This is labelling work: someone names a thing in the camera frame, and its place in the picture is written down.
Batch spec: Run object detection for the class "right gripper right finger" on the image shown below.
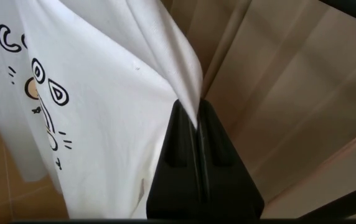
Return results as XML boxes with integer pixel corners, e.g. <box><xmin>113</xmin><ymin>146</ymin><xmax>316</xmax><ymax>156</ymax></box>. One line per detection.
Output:
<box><xmin>197</xmin><ymin>98</ymin><xmax>265</xmax><ymax>220</ymax></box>

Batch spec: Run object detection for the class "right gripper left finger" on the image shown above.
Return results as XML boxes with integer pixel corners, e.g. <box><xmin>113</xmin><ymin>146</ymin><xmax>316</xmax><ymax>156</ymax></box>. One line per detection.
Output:
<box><xmin>146</xmin><ymin>98</ymin><xmax>202</xmax><ymax>220</ymax></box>

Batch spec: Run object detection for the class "white printed T-shirt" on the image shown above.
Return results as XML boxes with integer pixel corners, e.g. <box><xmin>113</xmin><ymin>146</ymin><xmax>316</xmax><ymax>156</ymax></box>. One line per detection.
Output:
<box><xmin>0</xmin><ymin>0</ymin><xmax>204</xmax><ymax>220</ymax></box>

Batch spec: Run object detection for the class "black clothes rack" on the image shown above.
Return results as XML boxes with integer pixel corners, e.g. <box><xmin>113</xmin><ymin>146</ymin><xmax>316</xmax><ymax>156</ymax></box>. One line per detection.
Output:
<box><xmin>299</xmin><ymin>0</ymin><xmax>356</xmax><ymax>220</ymax></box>

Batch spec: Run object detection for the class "beige curtain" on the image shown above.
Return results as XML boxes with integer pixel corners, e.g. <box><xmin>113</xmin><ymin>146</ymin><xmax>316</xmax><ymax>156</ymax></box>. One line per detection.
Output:
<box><xmin>161</xmin><ymin>0</ymin><xmax>356</xmax><ymax>203</ymax></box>

